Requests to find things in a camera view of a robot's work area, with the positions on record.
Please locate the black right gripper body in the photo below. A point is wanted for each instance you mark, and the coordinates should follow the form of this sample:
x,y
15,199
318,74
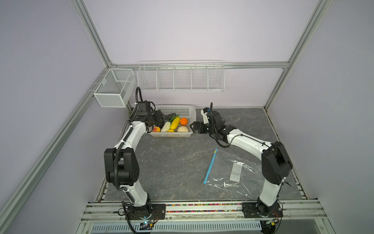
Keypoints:
x,y
205,128

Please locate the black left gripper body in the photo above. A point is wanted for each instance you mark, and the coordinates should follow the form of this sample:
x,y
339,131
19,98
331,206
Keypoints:
x,y
157,117

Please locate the yellow red toy peach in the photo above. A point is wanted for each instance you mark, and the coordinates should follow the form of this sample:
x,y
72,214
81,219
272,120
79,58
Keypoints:
x,y
156,129

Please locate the clear zip top bag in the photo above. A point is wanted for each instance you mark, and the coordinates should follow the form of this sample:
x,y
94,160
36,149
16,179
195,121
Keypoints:
x,y
234,174

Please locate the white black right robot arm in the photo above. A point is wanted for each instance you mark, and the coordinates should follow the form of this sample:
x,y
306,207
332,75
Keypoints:
x,y
276,164

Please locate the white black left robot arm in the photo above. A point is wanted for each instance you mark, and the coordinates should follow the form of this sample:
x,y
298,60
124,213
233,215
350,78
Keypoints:
x,y
121,165

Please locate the orange toy fruit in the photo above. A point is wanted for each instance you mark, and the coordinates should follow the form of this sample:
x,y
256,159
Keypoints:
x,y
184,121

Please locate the beige toy garlic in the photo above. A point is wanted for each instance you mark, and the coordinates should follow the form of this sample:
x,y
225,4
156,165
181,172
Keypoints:
x,y
182,129

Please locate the white perforated plastic basket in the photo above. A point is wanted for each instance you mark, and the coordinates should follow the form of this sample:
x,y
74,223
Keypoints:
x,y
182,111

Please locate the white vent grille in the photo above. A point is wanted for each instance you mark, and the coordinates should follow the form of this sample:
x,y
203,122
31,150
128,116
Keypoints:
x,y
177,227

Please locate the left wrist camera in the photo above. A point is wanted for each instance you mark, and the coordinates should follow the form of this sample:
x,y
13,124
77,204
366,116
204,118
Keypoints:
x,y
143,109

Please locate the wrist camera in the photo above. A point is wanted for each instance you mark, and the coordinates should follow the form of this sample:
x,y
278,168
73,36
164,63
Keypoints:
x,y
143,109
204,113

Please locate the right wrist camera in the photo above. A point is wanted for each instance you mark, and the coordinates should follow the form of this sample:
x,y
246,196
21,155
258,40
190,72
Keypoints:
x,y
204,113

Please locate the white wire wall shelf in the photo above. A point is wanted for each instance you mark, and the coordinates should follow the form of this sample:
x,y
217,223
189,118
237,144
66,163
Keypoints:
x,y
182,76

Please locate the white mesh wall box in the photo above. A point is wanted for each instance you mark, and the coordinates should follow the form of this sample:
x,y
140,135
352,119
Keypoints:
x,y
115,88

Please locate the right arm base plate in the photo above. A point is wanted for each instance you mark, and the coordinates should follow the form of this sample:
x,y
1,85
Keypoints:
x,y
259,210

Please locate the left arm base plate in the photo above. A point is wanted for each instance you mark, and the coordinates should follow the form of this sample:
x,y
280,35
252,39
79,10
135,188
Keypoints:
x,y
154,211

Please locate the aluminium front rail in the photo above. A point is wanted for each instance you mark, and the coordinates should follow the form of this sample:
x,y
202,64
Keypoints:
x,y
208,211

